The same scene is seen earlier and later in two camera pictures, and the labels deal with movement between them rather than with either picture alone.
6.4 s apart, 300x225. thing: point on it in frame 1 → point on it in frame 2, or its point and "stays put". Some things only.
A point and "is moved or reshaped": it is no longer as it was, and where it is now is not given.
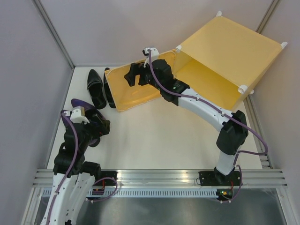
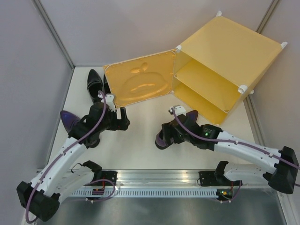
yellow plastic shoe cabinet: (224, 61) stays put
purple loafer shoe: (100, 125) is moved or reshaped
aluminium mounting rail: (174, 178) stays put
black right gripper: (137, 69) → (168, 129)
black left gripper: (102, 129) → (119, 124)
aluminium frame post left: (54, 32) stays put
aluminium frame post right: (267, 16) stays put
